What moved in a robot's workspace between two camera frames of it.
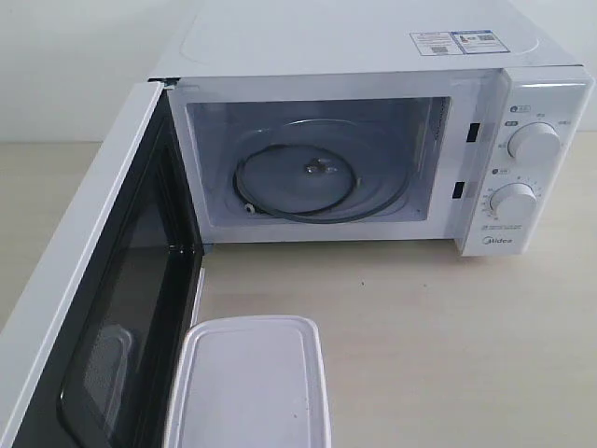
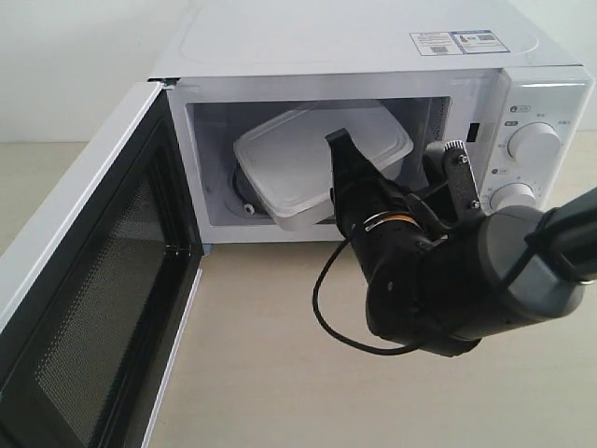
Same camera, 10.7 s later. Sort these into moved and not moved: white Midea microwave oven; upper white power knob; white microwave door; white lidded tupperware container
Moved: white lidded tupperware container
Not moved: white Midea microwave oven; upper white power knob; white microwave door
